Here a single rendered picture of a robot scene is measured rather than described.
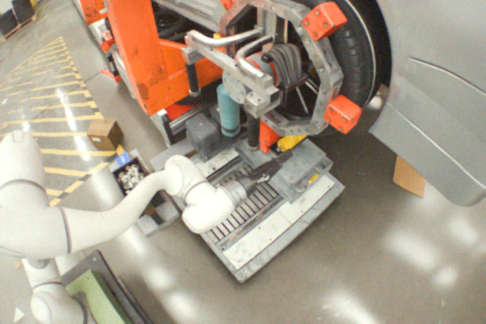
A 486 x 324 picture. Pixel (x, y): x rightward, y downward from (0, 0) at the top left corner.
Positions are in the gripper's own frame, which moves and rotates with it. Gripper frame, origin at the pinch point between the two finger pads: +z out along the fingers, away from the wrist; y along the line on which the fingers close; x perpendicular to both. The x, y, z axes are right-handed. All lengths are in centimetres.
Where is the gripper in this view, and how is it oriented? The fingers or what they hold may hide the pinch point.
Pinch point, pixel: (283, 157)
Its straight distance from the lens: 91.2
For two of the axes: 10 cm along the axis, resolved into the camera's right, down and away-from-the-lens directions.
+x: -4.6, -8.7, -2.0
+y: 4.4, -0.2, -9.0
